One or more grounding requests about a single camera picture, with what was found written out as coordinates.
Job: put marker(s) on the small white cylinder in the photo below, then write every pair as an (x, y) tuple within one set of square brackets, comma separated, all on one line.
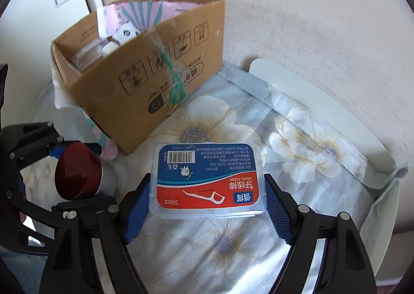
[(110, 48)]

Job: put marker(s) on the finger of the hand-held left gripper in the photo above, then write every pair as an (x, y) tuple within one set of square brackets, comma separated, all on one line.
[(29, 208), (32, 142)]

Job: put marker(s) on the clear dental floss box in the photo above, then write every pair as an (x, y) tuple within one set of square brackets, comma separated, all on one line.
[(207, 180)]

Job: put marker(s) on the printed cardboard box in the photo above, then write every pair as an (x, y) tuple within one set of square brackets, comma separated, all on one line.
[(194, 48)]

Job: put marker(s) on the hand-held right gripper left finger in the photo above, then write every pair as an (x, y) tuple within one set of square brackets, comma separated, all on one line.
[(139, 203)]

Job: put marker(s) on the white dotted object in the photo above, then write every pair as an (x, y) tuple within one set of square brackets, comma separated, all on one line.
[(126, 33)]

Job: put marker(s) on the clear cotton swab box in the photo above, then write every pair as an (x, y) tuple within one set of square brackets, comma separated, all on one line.
[(87, 54)]

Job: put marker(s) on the red lid jar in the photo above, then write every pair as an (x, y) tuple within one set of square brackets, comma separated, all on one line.
[(76, 171)]

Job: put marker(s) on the pale blue floral sheet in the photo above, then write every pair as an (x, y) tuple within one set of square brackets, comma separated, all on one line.
[(226, 242)]

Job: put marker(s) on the white rimmed table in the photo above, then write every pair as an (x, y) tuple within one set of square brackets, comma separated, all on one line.
[(291, 80)]

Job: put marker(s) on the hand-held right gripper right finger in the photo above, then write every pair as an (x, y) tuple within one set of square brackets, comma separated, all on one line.
[(279, 219)]

